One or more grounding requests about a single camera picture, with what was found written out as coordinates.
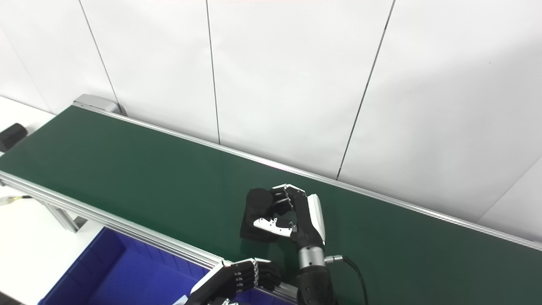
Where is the aluminium conveyor support leg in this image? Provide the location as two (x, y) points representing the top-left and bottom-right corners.
(41, 201), (87, 233)

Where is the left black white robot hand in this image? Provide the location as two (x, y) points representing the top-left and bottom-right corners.
(186, 258), (282, 305)

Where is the black cylinder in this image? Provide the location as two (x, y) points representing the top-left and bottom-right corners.
(240, 188), (293, 243)
(0, 123), (28, 152)

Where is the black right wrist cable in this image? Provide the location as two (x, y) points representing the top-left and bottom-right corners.
(324, 254), (369, 305)

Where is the blue plastic bin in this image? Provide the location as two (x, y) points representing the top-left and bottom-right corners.
(38, 227), (297, 305)

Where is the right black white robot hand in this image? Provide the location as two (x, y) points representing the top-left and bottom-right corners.
(253, 183), (326, 252)

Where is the green conveyor belt aluminium frame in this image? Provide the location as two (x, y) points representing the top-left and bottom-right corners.
(0, 94), (542, 305)

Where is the cable with yellow connector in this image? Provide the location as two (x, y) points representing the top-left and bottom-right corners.
(0, 195), (32, 206)

